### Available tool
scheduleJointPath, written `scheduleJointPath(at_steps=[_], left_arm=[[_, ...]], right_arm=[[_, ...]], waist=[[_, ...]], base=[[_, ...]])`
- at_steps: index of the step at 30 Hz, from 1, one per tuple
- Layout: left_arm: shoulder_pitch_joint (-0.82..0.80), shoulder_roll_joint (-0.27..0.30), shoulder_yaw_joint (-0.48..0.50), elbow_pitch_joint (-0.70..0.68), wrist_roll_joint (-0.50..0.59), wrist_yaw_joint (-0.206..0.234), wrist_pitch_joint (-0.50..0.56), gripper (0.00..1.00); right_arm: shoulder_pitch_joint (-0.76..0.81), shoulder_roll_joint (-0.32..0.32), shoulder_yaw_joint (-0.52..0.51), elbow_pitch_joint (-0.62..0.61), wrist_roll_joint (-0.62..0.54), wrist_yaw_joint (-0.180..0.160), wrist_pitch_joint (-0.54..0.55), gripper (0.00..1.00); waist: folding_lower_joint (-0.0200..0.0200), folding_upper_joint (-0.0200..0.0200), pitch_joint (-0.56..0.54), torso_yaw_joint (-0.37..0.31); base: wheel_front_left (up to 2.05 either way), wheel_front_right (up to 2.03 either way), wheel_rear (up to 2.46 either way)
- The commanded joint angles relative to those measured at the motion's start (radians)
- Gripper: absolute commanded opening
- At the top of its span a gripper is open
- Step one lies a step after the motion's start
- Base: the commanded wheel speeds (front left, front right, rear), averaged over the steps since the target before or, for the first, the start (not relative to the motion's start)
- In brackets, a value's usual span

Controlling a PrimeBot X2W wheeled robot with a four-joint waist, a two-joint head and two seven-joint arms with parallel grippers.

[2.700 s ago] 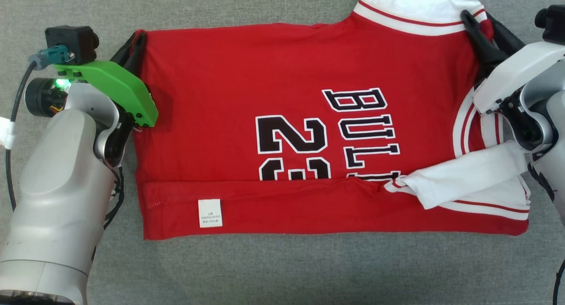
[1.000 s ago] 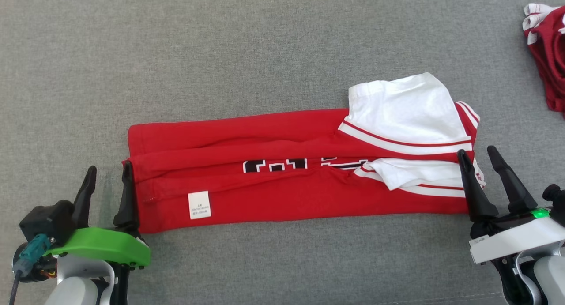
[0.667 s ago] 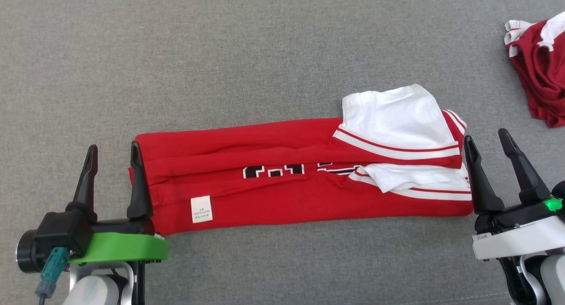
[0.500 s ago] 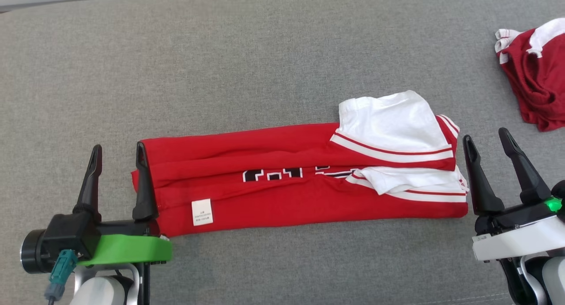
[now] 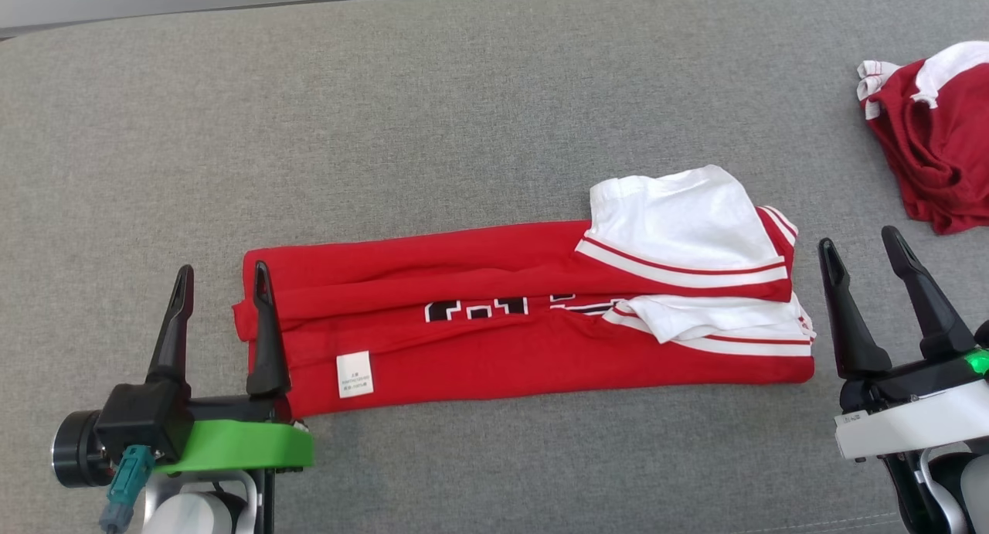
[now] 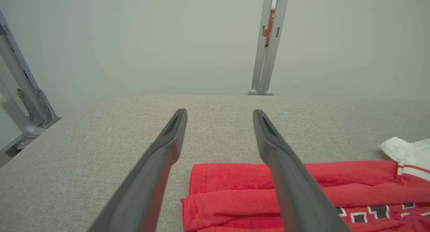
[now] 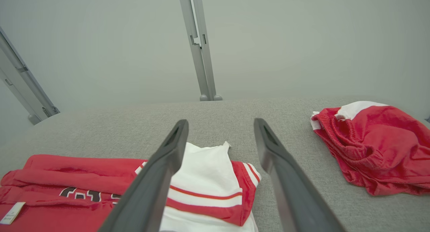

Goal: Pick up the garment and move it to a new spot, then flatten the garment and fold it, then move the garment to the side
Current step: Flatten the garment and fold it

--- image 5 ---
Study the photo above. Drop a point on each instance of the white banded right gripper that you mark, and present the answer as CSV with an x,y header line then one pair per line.
x,y
912,422

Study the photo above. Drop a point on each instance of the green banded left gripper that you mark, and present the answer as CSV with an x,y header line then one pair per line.
x,y
239,445

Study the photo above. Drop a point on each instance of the red shorts white trim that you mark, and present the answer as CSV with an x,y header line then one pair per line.
x,y
943,155

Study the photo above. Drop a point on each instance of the red jersey shirt white sleeves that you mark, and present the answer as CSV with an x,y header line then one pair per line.
x,y
479,348

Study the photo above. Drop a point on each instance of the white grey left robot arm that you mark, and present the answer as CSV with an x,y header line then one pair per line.
x,y
193,511

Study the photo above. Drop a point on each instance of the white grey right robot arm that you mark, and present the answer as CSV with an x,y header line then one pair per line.
x,y
958,495

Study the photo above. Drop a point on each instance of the black left wrist motor cylinder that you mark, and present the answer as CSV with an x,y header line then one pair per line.
x,y
76,449

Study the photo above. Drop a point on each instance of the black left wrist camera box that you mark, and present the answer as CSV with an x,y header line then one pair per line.
x,y
143,418

